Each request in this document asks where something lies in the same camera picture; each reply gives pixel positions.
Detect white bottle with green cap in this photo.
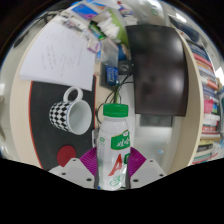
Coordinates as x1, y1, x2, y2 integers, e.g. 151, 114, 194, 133
96, 102, 132, 192

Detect black computer monitor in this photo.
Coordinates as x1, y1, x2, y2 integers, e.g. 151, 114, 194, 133
118, 23, 190, 118

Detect black cables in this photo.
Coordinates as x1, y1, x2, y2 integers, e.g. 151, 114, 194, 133
95, 73, 134, 124

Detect black desk mat red edge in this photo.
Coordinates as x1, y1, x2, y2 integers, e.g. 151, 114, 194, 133
28, 74, 99, 171

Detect clear plastic box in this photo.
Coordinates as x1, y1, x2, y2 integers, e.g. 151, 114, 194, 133
99, 38, 120, 68

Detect blue tissue box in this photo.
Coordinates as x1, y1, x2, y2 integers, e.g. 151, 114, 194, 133
71, 1, 101, 21

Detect white paper notebook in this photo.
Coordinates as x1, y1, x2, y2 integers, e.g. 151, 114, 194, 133
18, 20, 98, 92

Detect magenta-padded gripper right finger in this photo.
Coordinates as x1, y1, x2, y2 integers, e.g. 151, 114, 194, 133
127, 147, 167, 189

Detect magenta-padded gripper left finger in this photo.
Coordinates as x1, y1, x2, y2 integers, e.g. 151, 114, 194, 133
48, 146, 99, 189

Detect small blue box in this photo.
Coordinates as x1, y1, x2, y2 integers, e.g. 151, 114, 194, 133
104, 64, 120, 86

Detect black white checkered mug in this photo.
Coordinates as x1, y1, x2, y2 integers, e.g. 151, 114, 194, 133
48, 86, 93, 136

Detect wall shelf with books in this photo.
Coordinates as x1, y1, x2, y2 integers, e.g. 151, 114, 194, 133
168, 13, 224, 166

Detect white crumpled tissue pile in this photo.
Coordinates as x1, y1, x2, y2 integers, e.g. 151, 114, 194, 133
96, 16, 121, 40

